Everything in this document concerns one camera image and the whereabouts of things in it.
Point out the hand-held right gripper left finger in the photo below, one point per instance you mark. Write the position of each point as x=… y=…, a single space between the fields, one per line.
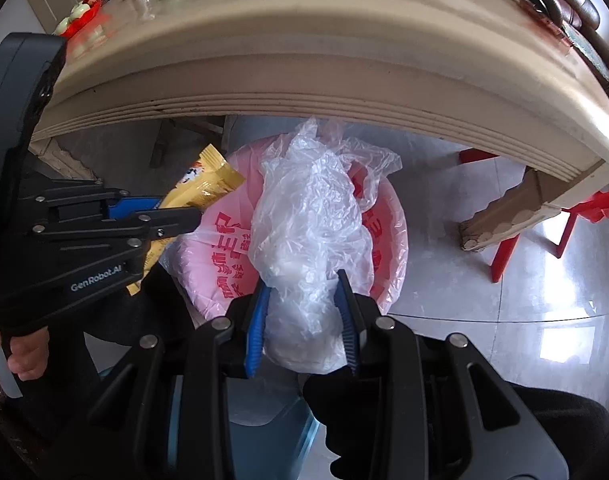
x=257 y=330

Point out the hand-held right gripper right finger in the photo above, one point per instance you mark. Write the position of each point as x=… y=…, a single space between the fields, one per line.
x=347 y=330

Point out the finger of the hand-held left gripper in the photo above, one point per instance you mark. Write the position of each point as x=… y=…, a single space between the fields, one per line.
x=174 y=220
x=134 y=206

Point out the bin with pink liner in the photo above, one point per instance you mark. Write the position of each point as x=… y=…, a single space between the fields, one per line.
x=219 y=245

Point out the yellow snack packet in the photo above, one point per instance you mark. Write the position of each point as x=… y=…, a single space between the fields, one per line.
x=209 y=180

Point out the clear plastic bag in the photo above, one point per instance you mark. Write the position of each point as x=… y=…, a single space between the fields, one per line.
x=309 y=220

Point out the person's left forearm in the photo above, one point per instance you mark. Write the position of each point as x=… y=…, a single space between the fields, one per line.
x=4 y=425

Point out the person's left hand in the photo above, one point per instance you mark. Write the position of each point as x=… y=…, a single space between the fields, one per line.
x=29 y=355

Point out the blue plastic stool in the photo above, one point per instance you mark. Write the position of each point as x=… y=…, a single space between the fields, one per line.
x=264 y=410

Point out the dark wooden stool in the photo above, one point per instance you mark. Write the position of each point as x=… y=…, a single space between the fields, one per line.
x=189 y=135

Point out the person's black trousers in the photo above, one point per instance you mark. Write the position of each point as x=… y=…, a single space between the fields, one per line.
x=149 y=305

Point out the pale green fruit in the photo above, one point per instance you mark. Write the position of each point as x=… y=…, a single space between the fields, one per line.
x=81 y=10
x=64 y=25

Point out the red plate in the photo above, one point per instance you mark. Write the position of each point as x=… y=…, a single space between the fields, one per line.
x=87 y=20

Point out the red plastic stool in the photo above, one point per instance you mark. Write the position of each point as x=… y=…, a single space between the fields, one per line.
x=505 y=255

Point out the beige wooden table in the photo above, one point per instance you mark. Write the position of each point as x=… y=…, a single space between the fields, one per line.
x=334 y=60

